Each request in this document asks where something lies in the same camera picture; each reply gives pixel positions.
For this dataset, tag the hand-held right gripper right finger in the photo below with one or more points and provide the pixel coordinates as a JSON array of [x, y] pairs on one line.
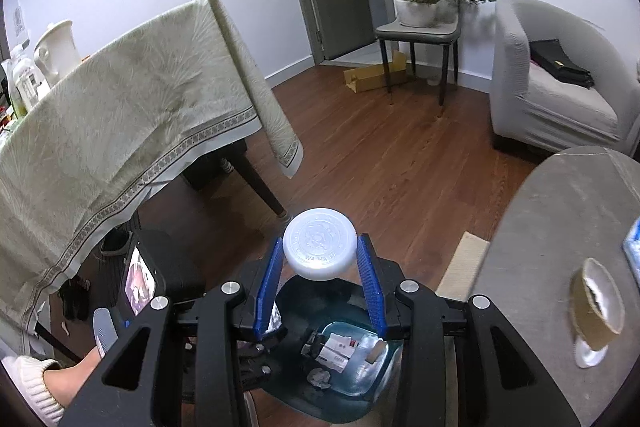
[[372, 292]]

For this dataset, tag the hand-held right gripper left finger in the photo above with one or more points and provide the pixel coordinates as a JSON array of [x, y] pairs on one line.
[[267, 292]]

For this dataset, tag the dark wooden table leg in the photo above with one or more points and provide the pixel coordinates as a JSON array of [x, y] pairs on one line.
[[260, 187]]

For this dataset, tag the white leaflet with QR code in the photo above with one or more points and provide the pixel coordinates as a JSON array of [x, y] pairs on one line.
[[340, 349]]

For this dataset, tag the grey dining chair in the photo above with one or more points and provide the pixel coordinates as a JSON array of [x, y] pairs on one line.
[[395, 31]]

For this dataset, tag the blue white plastic packet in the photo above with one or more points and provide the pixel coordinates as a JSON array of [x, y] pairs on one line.
[[634, 242]]

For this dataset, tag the white ceramic jug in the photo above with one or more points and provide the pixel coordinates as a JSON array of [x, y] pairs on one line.
[[55, 52]]

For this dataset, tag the beige patterned tablecloth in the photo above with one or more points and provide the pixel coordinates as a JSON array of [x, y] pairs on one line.
[[125, 107]]

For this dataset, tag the white plastic lid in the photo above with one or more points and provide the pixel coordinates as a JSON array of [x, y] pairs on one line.
[[320, 242]]

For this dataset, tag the potted bonsai plant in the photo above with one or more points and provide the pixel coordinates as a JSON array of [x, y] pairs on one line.
[[417, 14]]

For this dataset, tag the black shoe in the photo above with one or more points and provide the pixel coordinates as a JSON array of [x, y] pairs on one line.
[[75, 298]]

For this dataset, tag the round grey marble table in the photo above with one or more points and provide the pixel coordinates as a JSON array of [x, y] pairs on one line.
[[540, 232]]

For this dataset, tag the flat cardboard box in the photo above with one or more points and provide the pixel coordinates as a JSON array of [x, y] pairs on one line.
[[365, 79]]

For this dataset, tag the teal trash bin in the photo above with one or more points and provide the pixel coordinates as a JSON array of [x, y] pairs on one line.
[[360, 382]]

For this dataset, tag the black plastic packet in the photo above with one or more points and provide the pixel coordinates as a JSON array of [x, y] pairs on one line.
[[311, 343]]

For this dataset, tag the white paper ball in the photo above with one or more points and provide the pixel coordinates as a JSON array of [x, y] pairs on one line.
[[275, 319], [320, 378]]

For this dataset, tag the person's left forearm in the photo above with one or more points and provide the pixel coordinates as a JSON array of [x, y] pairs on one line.
[[30, 387]]

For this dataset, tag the black bag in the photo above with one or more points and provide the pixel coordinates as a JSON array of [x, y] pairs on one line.
[[560, 62]]

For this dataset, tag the grey armchair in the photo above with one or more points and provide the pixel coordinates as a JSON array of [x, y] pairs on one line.
[[550, 107]]

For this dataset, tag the dark shoe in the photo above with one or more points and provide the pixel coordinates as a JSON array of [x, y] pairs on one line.
[[114, 243]]

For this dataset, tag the white plastic bottle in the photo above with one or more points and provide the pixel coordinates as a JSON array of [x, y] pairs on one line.
[[27, 82]]

